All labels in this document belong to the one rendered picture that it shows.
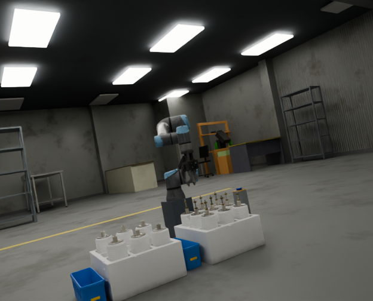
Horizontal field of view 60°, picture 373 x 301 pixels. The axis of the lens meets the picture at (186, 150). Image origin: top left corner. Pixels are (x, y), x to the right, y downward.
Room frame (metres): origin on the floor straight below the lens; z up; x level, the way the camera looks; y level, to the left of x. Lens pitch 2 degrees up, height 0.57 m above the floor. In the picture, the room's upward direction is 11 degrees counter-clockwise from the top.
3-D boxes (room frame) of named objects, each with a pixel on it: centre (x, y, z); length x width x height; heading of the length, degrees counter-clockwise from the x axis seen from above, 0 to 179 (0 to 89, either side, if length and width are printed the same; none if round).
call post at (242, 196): (2.23, -0.31, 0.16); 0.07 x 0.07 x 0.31; 30
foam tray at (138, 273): (1.75, 0.38, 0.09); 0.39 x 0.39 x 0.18; 29
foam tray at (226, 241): (2.02, -0.09, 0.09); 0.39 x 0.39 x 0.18; 30
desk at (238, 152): (9.40, -2.02, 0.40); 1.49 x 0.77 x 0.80; 123
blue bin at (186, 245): (1.88, 0.14, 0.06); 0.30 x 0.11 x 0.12; 30
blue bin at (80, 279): (1.57, 0.59, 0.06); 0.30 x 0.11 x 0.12; 29
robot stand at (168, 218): (2.53, 0.15, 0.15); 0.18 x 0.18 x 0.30; 33
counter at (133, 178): (10.47, 1.98, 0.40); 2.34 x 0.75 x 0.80; 33
